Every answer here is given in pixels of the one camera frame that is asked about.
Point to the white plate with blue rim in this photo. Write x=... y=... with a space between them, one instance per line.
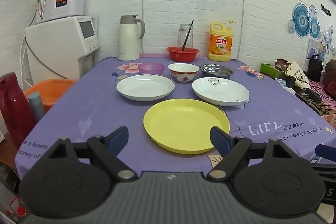
x=144 y=87

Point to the grey cylinder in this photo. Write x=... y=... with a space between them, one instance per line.
x=36 y=106

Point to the pale blue box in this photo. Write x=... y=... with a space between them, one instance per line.
x=284 y=85

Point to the glass jar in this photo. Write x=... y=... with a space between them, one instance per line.
x=181 y=35

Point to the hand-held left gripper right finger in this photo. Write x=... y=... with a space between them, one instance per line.
x=220 y=140

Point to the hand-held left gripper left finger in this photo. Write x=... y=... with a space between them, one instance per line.
x=118 y=138

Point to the red plastic colander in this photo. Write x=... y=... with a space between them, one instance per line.
x=181 y=56

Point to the green box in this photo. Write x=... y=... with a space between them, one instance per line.
x=267 y=69

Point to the purple floral tablecloth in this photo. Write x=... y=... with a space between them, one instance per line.
x=105 y=113

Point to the yellow plate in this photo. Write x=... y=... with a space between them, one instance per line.
x=183 y=124

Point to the pink patterned cloth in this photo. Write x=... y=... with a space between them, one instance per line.
x=325 y=106

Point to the pink plastic bowl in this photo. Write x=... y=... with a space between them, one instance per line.
x=152 y=68

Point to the black container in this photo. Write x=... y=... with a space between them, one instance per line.
x=315 y=67

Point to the orange plastic basin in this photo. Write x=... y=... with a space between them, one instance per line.
x=53 y=92

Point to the small blue paper fan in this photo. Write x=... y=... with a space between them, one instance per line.
x=314 y=27

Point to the large blue paper fan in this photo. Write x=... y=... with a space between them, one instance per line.
x=301 y=19

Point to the white plate with flower print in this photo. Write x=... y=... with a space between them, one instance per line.
x=220 y=91

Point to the white printed tote bag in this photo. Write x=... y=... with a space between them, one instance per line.
x=296 y=74

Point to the white water dispenser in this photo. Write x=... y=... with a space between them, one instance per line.
x=57 y=48

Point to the black wall sign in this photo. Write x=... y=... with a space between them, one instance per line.
x=326 y=9

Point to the steel bowl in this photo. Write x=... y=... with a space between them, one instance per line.
x=216 y=70

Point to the red thermos flask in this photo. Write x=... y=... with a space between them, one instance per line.
x=13 y=113

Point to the white thermos jug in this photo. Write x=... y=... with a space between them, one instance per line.
x=128 y=40

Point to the yellow detergent bottle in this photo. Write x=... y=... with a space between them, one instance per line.
x=220 y=48

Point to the red and white bowl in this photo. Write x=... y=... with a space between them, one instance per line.
x=183 y=77

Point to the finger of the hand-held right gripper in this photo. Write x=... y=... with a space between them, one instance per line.
x=326 y=151

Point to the black brush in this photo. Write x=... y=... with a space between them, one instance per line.
x=187 y=35

